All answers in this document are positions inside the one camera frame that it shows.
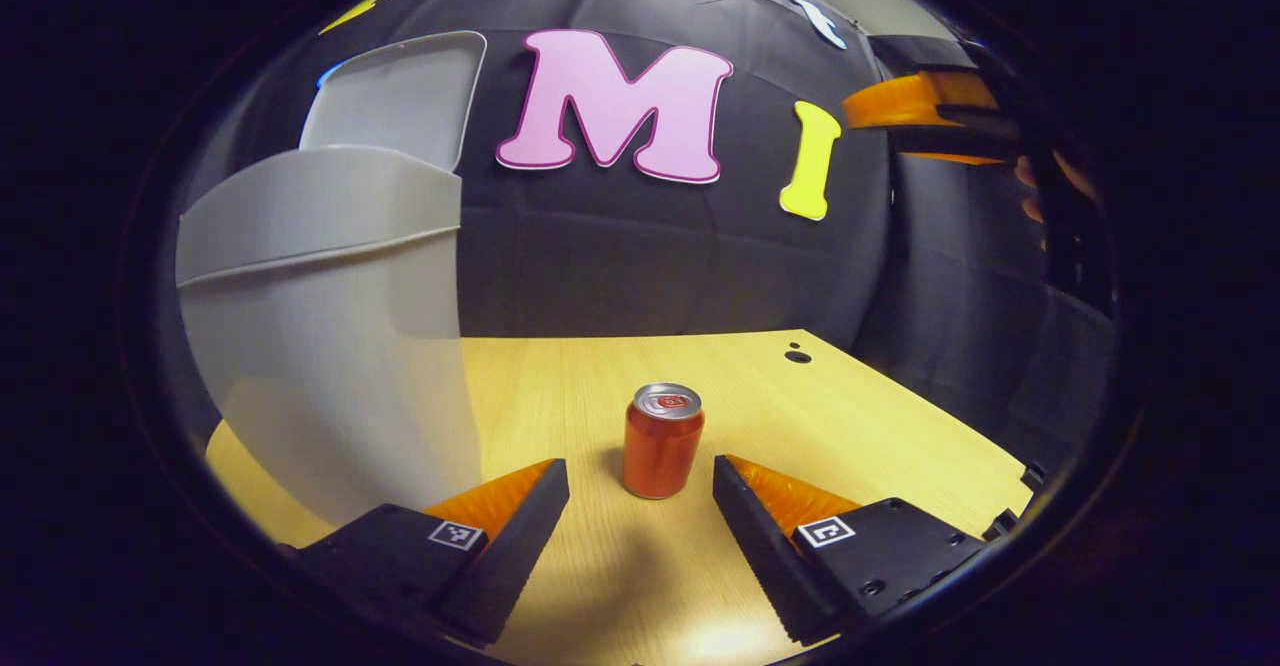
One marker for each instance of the wooden desktop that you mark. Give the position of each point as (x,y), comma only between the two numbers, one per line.
(800,416)

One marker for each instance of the black backdrop cloth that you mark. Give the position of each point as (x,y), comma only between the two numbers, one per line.
(620,256)

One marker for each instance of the red pop can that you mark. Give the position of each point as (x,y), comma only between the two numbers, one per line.
(662,446)

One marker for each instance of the small black clamp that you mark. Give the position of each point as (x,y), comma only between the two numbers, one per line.
(1000,526)
(1034,477)

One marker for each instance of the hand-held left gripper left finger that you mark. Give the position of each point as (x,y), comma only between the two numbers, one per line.
(515,561)

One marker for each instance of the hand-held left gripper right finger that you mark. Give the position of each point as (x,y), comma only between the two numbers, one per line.
(770,561)

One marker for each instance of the white desktop garbage bin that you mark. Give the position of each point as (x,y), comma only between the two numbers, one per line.
(320,346)

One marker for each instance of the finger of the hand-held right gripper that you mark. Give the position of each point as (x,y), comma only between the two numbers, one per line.
(900,104)
(960,138)

